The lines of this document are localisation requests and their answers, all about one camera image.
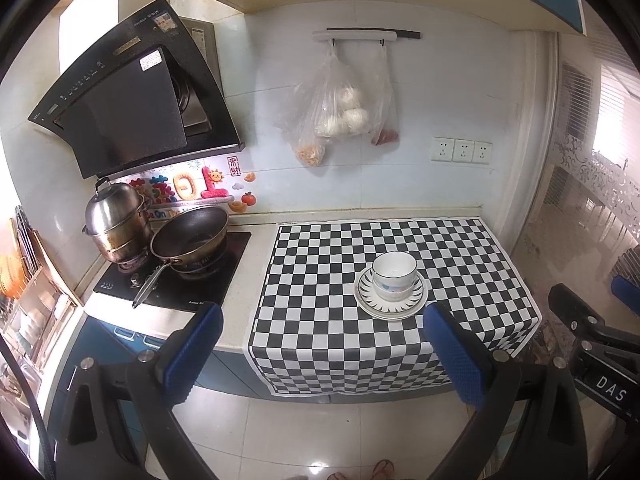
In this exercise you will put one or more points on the heart print white bowl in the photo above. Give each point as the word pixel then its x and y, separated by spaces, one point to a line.
pixel 384 286

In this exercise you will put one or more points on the pink slipper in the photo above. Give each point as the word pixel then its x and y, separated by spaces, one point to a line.
pixel 383 470

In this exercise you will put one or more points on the black glass gas stove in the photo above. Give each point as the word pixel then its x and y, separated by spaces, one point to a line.
pixel 200 290

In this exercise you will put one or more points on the dark banded white bowl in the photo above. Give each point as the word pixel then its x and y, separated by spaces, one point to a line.
pixel 395 265

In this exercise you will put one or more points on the plastic bag of red food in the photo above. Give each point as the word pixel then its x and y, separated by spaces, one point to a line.
pixel 385 136

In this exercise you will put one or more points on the stainless steel steamer pot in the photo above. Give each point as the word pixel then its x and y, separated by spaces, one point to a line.
pixel 112 215

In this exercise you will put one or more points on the patterned glass sliding door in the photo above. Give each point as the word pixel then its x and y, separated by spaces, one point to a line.
pixel 575 185

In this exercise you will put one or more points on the orange plastic basket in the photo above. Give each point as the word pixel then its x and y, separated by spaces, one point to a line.
pixel 11 275

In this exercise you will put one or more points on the wooden cutting board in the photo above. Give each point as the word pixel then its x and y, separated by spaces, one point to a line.
pixel 57 270

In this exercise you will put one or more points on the cream hood chimney cover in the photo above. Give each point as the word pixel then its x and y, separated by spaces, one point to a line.
pixel 90 10

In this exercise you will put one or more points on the plain white plate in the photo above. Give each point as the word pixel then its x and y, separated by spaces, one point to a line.
pixel 394 316

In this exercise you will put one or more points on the black striped white plate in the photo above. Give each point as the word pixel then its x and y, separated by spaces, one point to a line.
pixel 369 290

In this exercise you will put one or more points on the colourful wall stickers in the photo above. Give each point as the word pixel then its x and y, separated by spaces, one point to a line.
pixel 200 185

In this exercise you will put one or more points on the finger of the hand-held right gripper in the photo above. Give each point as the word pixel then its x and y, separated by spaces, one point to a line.
pixel 627 289
pixel 575 305

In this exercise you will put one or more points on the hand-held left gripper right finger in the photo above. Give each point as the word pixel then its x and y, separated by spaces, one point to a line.
pixel 455 355

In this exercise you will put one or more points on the white hook rail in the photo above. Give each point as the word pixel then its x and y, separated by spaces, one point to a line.
pixel 360 35

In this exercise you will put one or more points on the blue base cabinet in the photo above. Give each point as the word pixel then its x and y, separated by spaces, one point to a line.
pixel 235 370

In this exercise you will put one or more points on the plastic bag of white buns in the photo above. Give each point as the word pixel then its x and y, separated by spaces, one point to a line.
pixel 345 115

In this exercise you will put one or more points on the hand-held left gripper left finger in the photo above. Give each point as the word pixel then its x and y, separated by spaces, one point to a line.
pixel 192 355

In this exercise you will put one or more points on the black range hood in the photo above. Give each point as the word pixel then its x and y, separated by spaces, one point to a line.
pixel 130 110

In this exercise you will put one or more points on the white wall socket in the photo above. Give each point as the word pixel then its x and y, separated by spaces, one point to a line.
pixel 463 150
pixel 482 152
pixel 443 149

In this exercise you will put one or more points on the black white checkered cloth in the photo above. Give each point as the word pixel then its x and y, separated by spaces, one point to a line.
pixel 325 280

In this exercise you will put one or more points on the plastic bag of orange food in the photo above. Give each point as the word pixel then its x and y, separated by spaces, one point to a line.
pixel 310 152

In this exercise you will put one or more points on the metal dish rack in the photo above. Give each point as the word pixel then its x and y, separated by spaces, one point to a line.
pixel 35 320

